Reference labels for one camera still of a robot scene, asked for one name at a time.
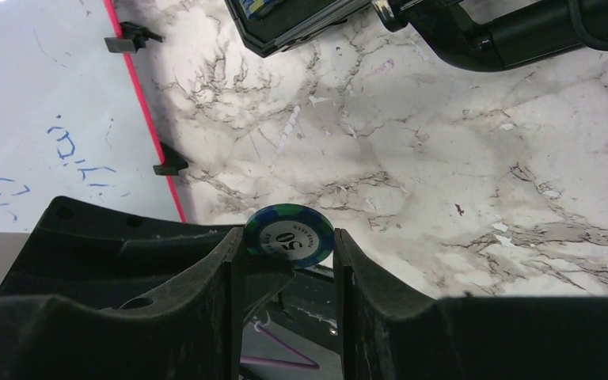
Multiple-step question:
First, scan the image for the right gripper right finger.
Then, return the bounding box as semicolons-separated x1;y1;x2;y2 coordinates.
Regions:
333;229;608;379

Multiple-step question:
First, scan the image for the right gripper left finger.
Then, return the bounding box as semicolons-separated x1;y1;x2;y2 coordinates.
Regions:
0;228;294;379

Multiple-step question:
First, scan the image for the dark teal chip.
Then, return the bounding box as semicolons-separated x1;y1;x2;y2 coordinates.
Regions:
243;203;334;268

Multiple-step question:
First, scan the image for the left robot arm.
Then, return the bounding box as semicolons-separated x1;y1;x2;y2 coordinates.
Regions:
0;196;233;309

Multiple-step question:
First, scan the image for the black poker set case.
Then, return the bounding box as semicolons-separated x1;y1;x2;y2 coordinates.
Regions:
225;1;608;72

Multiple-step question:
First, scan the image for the black board clip lower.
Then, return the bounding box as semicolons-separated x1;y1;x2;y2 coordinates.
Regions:
153;142;189;177

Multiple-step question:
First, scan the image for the white board red edge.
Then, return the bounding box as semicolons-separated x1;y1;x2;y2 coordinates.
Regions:
0;1;185;233

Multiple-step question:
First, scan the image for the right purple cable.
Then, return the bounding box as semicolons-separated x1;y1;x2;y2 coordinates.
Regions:
240;320;321;372

